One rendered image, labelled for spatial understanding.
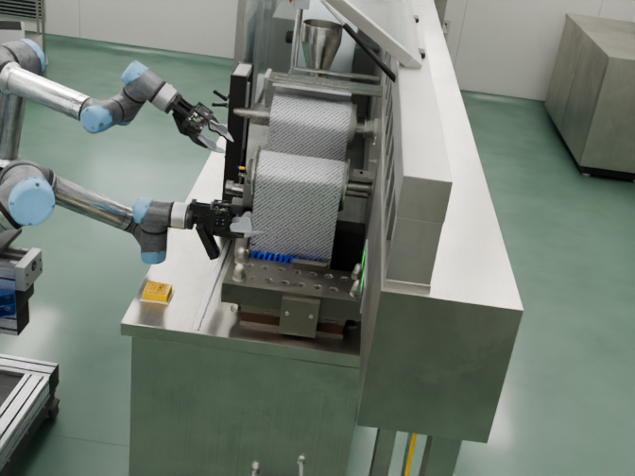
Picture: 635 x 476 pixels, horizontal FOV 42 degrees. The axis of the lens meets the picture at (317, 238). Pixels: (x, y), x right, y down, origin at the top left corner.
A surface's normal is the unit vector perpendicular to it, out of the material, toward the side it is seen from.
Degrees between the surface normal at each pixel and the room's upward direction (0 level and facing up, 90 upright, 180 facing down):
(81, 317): 0
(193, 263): 0
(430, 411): 90
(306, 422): 90
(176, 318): 0
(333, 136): 92
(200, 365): 90
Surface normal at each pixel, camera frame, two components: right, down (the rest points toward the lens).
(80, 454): 0.11, -0.88
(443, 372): -0.07, 0.44
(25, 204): 0.57, 0.37
